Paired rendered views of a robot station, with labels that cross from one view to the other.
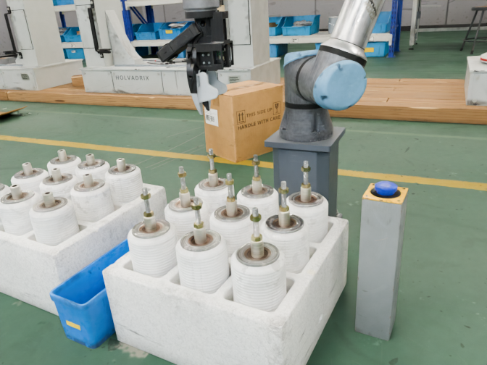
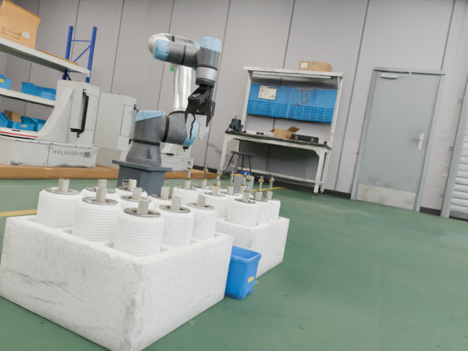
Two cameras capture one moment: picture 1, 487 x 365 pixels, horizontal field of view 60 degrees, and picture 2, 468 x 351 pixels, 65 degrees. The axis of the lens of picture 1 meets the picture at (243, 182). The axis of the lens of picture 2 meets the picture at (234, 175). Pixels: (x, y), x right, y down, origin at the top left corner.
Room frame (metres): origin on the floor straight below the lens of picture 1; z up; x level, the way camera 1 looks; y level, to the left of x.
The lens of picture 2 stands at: (0.89, 1.42, 0.40)
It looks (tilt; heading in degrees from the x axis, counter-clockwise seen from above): 3 degrees down; 265
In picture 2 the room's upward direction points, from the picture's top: 9 degrees clockwise
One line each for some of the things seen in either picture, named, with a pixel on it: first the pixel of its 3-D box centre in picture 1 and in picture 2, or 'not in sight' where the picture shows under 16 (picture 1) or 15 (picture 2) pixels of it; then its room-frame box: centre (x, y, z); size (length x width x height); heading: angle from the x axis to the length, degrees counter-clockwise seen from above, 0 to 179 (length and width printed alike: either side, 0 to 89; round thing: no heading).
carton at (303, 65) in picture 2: not in sight; (315, 68); (-0.59, -4.45, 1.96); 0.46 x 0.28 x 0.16; 150
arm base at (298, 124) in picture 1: (306, 116); (145, 152); (1.16, -0.19, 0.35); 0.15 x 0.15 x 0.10
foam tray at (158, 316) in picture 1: (237, 277); (222, 235); (0.79, 0.03, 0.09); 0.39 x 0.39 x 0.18; 60
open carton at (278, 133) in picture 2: not in sight; (284, 133); (-0.29, -4.50, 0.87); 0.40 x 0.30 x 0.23; 140
